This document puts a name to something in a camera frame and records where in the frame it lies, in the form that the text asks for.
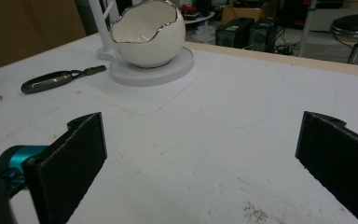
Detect brown cardboard box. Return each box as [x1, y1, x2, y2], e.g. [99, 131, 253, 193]
[220, 3, 264, 25]

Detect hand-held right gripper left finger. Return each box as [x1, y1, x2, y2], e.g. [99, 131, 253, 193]
[22, 111, 108, 224]

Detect brown wooden panel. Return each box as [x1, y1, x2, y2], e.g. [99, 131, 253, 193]
[0, 0, 88, 70]

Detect black cables on floor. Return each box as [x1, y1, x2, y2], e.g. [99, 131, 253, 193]
[273, 39, 300, 56]

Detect black computer case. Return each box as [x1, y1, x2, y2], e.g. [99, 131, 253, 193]
[248, 17, 280, 53]
[214, 17, 256, 49]

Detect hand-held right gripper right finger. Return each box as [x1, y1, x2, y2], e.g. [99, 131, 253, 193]
[295, 110, 358, 224]

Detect white metal pole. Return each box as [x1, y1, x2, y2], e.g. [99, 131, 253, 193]
[296, 0, 319, 58]

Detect white eggshell-shaped bowl silver rim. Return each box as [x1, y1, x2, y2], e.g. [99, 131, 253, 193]
[109, 0, 186, 69]

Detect black round stool chrome rim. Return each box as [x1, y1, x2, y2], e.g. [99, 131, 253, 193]
[329, 13, 358, 66]

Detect red and black object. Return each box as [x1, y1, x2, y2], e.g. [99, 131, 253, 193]
[179, 4, 200, 21]

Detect small round white table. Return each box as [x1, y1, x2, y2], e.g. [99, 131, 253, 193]
[184, 11, 216, 25]

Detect black metal hand tool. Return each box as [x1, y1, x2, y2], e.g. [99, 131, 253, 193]
[20, 64, 108, 95]

